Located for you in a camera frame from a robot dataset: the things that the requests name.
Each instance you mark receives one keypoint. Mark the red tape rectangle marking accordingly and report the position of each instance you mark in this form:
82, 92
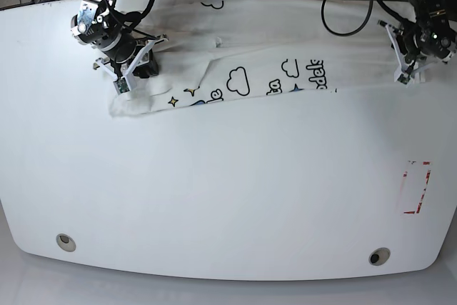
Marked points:
413, 186

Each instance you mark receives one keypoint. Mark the white printed T-shirt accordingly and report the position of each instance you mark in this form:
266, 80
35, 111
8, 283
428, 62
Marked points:
225, 50

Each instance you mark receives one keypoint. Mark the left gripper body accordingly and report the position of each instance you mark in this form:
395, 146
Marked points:
417, 47

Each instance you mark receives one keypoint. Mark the table cable grommet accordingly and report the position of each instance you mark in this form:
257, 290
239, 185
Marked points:
379, 256
66, 243

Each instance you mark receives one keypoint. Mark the left table cable grommet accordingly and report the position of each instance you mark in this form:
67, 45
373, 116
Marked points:
66, 243

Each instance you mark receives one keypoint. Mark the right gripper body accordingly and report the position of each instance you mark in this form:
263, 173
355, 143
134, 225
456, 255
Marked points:
125, 55

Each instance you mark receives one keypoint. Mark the right table cable grommet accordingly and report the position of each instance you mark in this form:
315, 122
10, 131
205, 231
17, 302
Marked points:
379, 256

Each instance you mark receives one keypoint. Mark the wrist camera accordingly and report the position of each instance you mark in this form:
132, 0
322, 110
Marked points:
409, 79
123, 85

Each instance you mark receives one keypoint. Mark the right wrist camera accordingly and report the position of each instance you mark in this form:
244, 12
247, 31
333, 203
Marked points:
123, 85

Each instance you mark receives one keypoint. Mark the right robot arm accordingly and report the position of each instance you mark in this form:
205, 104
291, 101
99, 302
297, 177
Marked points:
99, 24

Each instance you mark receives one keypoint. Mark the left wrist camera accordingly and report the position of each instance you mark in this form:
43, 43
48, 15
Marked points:
409, 79

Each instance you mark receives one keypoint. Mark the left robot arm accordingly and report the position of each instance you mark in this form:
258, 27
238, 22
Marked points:
424, 10

